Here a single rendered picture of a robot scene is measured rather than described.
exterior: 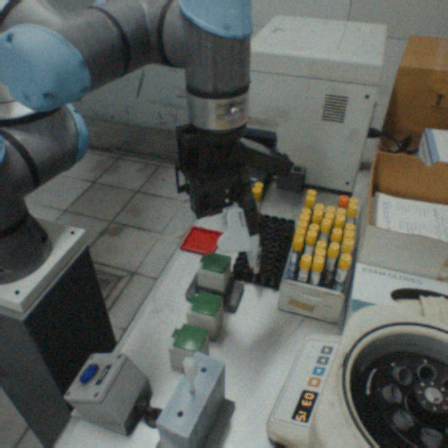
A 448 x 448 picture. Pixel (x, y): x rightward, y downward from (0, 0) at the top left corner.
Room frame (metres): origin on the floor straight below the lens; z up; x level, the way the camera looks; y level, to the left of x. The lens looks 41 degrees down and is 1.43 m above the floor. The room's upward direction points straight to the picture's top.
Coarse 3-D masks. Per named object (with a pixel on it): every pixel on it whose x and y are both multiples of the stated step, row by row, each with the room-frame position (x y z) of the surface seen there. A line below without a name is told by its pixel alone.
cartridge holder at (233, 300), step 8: (192, 280) 0.49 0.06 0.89; (232, 280) 0.48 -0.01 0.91; (192, 288) 0.47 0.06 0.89; (200, 288) 0.45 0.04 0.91; (208, 288) 0.45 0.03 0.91; (232, 288) 0.47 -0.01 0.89; (240, 288) 0.47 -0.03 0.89; (224, 296) 0.44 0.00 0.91; (232, 296) 0.45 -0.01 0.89; (224, 304) 0.44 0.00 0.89; (232, 304) 0.44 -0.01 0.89
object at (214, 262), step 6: (210, 252) 0.49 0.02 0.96; (204, 258) 0.48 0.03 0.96; (210, 258) 0.48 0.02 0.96; (216, 258) 0.48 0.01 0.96; (222, 258) 0.48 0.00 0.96; (228, 258) 0.48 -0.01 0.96; (204, 264) 0.46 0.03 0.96; (210, 264) 0.46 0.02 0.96; (216, 264) 0.46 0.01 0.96; (222, 264) 0.46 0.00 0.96; (228, 264) 0.47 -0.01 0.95; (210, 270) 0.45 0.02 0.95; (216, 270) 0.45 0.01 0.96; (222, 270) 0.45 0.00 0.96
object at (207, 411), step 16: (208, 368) 0.27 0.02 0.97; (224, 368) 0.27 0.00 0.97; (208, 384) 0.25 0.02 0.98; (224, 384) 0.27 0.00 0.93; (176, 400) 0.23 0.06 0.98; (192, 400) 0.23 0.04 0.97; (208, 400) 0.23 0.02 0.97; (224, 400) 0.27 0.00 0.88; (160, 416) 0.21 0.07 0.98; (176, 416) 0.21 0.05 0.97; (192, 416) 0.21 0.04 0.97; (208, 416) 0.23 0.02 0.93; (224, 416) 0.25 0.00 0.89; (160, 432) 0.20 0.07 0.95; (176, 432) 0.19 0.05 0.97; (192, 432) 0.20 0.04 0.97; (208, 432) 0.23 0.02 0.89
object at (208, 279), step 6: (198, 270) 0.46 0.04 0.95; (204, 270) 0.46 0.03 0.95; (228, 270) 0.47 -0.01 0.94; (198, 276) 0.46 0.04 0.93; (204, 276) 0.46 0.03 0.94; (210, 276) 0.45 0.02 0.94; (216, 276) 0.45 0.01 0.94; (222, 276) 0.45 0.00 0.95; (228, 276) 0.47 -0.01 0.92; (198, 282) 0.46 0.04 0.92; (204, 282) 0.46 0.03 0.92; (210, 282) 0.45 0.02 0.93; (216, 282) 0.45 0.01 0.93; (222, 282) 0.45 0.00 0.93; (210, 288) 0.45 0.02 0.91; (216, 288) 0.45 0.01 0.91; (222, 288) 0.45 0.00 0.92
